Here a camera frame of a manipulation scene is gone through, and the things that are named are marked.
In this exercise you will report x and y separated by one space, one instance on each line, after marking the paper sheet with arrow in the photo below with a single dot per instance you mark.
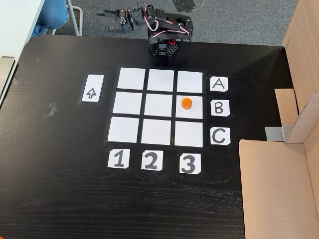
87 98

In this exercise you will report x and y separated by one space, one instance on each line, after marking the white desk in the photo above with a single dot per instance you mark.
15 25

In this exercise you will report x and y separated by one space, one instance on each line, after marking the paper sheet number 1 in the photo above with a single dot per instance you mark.
118 158

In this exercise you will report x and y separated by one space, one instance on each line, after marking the person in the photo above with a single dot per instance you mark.
52 17

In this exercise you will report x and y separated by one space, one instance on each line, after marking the paper sheet letter C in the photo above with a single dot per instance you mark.
219 136

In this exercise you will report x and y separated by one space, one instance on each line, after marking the round orange token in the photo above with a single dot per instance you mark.
186 103

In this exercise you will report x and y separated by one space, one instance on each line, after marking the grey metal chair frame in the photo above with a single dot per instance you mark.
80 22

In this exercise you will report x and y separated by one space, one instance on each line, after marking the brown cardboard box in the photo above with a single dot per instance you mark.
274 186

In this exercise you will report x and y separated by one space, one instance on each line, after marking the white nine-square grid sheet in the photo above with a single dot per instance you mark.
158 105

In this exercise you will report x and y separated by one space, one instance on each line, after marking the paper sheet letter B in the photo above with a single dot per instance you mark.
219 108

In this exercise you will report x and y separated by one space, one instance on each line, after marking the paper sheet letter A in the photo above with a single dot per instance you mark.
219 84

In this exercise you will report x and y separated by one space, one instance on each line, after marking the paper sheet number 2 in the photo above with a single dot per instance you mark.
152 160

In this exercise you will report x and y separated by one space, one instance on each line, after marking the crumpled clear tape piece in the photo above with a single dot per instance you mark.
52 109

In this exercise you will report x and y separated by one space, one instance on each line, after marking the paper sheet number 3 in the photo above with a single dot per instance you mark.
190 163

